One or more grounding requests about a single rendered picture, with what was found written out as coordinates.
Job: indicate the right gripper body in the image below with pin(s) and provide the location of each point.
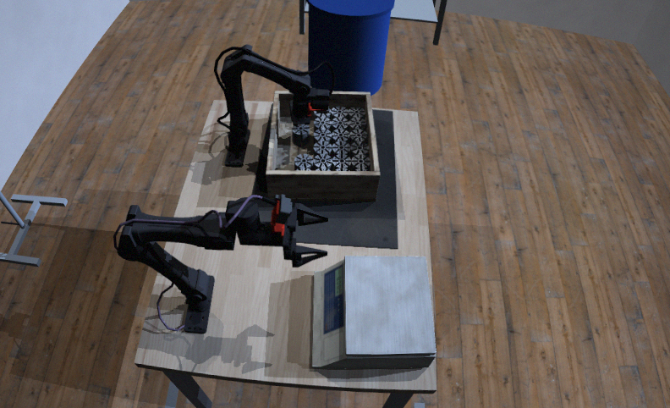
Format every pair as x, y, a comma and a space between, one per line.
276, 234

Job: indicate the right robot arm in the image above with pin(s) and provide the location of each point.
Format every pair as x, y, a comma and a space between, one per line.
195, 284

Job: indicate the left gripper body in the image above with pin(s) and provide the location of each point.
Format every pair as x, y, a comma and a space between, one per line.
300, 117

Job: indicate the grey bench scale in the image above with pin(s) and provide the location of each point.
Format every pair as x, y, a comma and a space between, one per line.
378, 308

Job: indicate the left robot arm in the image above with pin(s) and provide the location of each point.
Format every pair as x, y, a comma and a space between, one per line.
298, 84

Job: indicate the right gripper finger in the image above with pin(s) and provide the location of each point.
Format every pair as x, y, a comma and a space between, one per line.
301, 209
302, 250

